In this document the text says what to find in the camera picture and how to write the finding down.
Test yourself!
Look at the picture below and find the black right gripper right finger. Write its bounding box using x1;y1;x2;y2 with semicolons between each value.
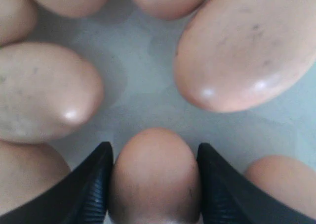
197;143;315;224

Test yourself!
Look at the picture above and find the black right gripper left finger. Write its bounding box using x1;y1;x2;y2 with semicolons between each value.
0;142;114;224

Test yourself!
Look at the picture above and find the clear plastic bin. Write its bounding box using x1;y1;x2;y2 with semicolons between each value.
0;0;316;170

